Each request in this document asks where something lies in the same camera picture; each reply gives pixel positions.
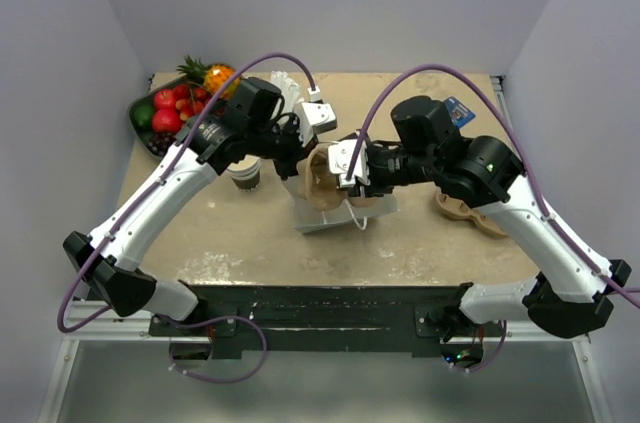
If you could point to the pineapple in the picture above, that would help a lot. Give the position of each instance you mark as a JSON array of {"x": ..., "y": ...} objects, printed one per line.
[{"x": 205, "y": 78}]

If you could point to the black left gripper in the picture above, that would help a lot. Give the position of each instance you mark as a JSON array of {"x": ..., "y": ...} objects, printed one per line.
[{"x": 289, "y": 167}]

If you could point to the stack of paper cups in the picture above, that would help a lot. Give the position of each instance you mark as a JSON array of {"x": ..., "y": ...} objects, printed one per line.
[{"x": 245, "y": 174}]

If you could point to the grey fruit tray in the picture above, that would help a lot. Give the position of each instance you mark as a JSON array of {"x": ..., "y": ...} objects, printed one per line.
[{"x": 187, "y": 106}]

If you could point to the light blue paper bag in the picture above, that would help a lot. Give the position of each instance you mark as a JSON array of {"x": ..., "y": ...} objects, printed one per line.
[{"x": 306, "y": 219}]

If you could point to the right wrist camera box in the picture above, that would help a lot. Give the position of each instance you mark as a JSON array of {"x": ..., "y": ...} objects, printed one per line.
[{"x": 348, "y": 164}]

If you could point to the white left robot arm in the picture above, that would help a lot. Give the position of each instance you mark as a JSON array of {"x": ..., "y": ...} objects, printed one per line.
[{"x": 259, "y": 119}]

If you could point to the blue card package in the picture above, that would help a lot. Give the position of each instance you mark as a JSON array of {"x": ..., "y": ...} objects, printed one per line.
[{"x": 460, "y": 114}]

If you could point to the cardboard cup carrier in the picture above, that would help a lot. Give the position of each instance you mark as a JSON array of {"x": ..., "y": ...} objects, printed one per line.
[
  {"x": 457, "y": 210},
  {"x": 318, "y": 185}
]

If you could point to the green lime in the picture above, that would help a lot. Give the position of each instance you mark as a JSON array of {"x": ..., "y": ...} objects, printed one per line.
[{"x": 143, "y": 116}]

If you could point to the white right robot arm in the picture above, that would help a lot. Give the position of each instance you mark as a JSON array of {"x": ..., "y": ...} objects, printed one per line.
[{"x": 570, "y": 294}]

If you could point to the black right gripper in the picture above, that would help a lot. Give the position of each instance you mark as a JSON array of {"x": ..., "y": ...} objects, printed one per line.
[{"x": 375, "y": 188}]

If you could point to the dark purple grape bunch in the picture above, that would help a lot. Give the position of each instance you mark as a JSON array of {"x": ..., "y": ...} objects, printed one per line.
[{"x": 159, "y": 143}]

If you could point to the red apple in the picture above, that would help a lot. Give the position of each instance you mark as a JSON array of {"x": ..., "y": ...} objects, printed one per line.
[
  {"x": 166, "y": 121},
  {"x": 164, "y": 99}
]

